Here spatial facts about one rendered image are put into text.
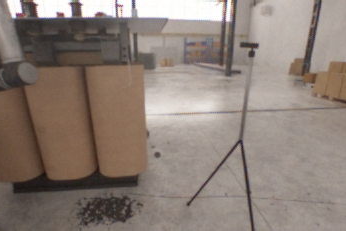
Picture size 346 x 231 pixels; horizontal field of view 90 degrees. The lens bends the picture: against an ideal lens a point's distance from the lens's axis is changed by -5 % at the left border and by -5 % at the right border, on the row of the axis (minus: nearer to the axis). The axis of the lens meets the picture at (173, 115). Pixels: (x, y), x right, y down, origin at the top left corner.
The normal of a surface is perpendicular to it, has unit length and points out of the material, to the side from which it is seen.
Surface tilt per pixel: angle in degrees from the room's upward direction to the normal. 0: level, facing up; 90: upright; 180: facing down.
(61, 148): 90
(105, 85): 90
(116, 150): 90
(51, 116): 90
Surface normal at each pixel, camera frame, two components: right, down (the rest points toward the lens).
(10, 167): 0.13, 0.32
